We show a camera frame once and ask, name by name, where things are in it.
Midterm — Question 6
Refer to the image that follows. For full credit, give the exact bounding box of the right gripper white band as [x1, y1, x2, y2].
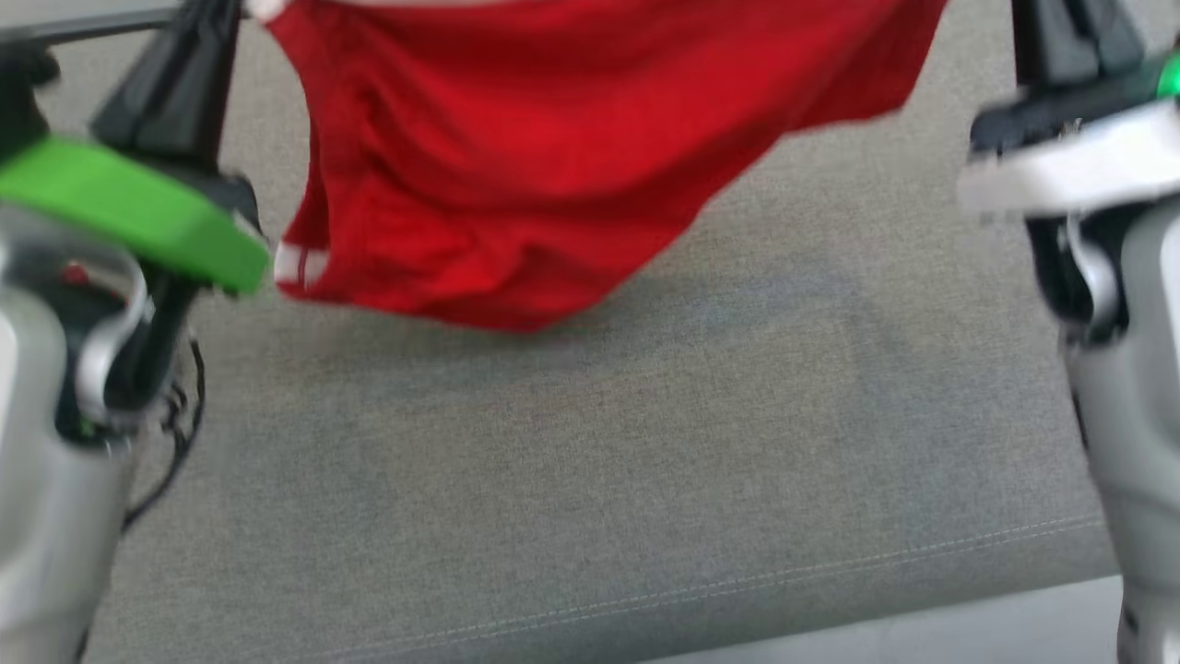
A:
[959, 0, 1180, 218]

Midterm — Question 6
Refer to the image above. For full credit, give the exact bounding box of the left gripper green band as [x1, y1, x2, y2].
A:
[0, 0, 270, 296]

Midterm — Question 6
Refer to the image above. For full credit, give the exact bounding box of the red jersey white trim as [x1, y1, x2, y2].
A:
[244, 0, 950, 333]

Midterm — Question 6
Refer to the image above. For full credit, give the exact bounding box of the dark grey wall baseboard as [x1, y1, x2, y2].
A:
[0, 5, 185, 47]

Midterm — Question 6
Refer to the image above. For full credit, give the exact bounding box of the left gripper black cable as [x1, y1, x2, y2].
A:
[124, 337, 206, 531]

